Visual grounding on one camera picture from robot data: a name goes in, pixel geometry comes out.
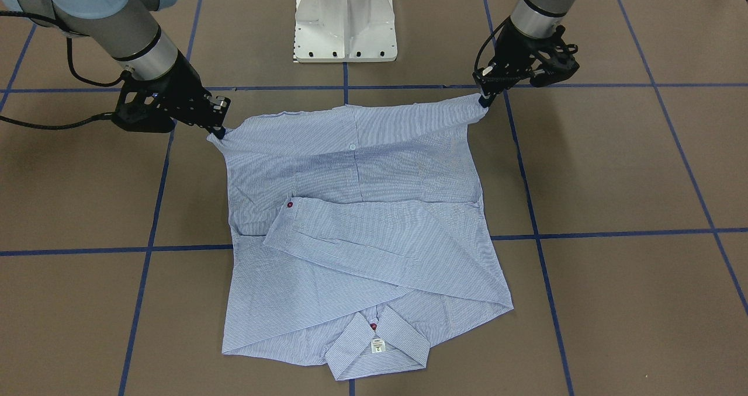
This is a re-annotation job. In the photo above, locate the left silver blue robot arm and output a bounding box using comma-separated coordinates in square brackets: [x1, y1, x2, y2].
[472, 0, 580, 108]

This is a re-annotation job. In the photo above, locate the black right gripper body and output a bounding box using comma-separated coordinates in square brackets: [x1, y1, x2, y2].
[110, 52, 231, 134]

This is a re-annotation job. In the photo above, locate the blue striped button shirt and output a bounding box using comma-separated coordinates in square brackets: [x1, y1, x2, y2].
[208, 93, 513, 381]

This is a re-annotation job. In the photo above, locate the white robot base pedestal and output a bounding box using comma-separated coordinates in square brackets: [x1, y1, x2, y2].
[293, 0, 399, 63]

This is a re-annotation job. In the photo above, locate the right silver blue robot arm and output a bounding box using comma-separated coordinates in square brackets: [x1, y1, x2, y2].
[2, 0, 230, 138]

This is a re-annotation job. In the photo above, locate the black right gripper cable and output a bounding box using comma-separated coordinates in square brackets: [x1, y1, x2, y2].
[0, 11, 132, 131]

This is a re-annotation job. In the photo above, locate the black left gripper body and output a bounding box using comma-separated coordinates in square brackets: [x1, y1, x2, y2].
[472, 18, 580, 96]

